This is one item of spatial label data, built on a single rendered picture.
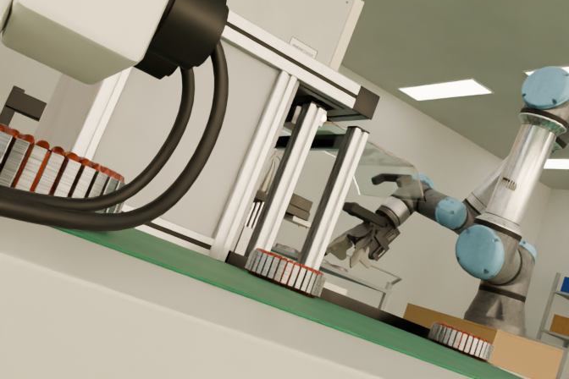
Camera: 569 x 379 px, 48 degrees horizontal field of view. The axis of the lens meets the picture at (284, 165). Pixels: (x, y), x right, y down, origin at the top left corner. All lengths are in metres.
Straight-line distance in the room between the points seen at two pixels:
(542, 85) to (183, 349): 1.50
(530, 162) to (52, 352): 1.49
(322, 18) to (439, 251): 7.51
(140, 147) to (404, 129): 7.30
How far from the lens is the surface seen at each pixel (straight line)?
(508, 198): 1.60
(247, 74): 1.03
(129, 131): 0.96
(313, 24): 1.24
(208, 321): 0.18
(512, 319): 1.68
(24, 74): 6.52
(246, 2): 1.19
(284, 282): 0.85
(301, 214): 1.27
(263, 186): 1.24
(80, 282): 0.17
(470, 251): 1.57
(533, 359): 1.64
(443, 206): 1.67
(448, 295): 8.87
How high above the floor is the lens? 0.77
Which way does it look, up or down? 9 degrees up
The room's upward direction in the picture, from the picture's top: 21 degrees clockwise
